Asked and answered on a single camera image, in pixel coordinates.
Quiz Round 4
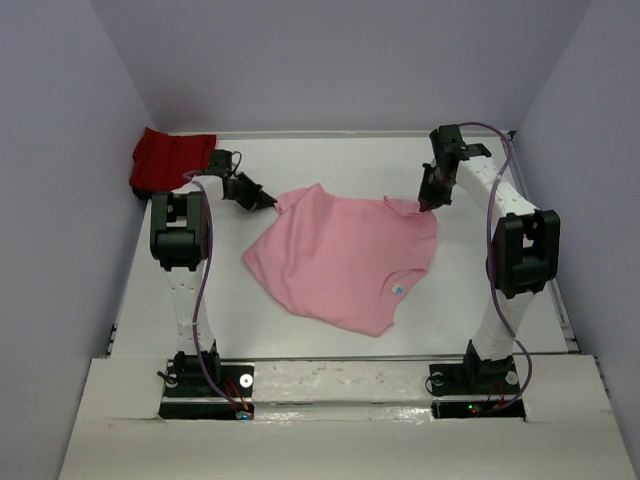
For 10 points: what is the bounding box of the pink t shirt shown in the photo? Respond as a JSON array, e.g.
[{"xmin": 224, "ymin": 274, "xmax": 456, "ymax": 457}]
[{"xmin": 243, "ymin": 184, "xmax": 438, "ymax": 337}]

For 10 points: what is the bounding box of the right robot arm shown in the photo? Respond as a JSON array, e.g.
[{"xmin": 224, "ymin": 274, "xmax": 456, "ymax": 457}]
[{"xmin": 418, "ymin": 124, "xmax": 561, "ymax": 402}]

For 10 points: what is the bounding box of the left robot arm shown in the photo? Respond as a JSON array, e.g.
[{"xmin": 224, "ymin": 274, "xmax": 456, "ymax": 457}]
[{"xmin": 149, "ymin": 149, "xmax": 277, "ymax": 405}]

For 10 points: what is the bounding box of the red folded t shirt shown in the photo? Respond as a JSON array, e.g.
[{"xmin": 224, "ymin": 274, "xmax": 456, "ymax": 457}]
[{"xmin": 129, "ymin": 128, "xmax": 217, "ymax": 198}]

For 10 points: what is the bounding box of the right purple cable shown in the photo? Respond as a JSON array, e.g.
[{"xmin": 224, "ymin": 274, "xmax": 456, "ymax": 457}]
[{"xmin": 458, "ymin": 121, "xmax": 533, "ymax": 415}]

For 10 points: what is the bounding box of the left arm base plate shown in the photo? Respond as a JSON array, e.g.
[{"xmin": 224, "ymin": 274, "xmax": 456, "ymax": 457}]
[{"xmin": 156, "ymin": 362, "xmax": 255, "ymax": 421}]

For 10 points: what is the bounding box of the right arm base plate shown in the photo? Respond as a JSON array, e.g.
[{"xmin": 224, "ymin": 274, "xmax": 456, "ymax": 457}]
[{"xmin": 424, "ymin": 361, "xmax": 526, "ymax": 420}]

